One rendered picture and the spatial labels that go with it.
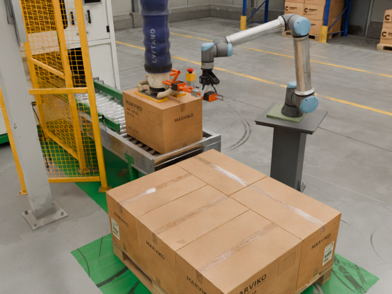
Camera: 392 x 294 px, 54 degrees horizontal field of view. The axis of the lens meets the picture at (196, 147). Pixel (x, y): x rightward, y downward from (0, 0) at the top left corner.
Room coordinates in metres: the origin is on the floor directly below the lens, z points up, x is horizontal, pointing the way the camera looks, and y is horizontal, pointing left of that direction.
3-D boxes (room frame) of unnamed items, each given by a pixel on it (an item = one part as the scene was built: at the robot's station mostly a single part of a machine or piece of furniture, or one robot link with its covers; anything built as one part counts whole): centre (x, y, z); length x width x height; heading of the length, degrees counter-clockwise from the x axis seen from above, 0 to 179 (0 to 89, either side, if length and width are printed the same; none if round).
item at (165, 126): (3.12, 0.29, 0.75); 0.60 x 0.40 x 0.40; 39
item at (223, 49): (2.73, -0.20, 1.39); 0.12 x 0.12 x 0.09; 13
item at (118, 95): (4.17, 0.82, 0.60); 1.60 x 0.10 x 0.09; 39
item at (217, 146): (2.82, 0.06, 0.47); 0.70 x 0.03 x 0.15; 129
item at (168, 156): (2.82, 0.06, 0.58); 0.70 x 0.03 x 0.06; 129
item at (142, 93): (3.05, 0.36, 0.97); 0.34 x 0.10 x 0.05; 42
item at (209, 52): (2.69, -0.10, 1.39); 0.10 x 0.09 x 0.12; 103
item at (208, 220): (2.11, -0.13, 0.34); 1.20 x 1.00 x 0.40; 39
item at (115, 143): (3.52, 1.05, 0.50); 2.31 x 0.05 x 0.19; 39
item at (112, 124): (3.84, 1.23, 0.60); 1.60 x 0.10 x 0.09; 39
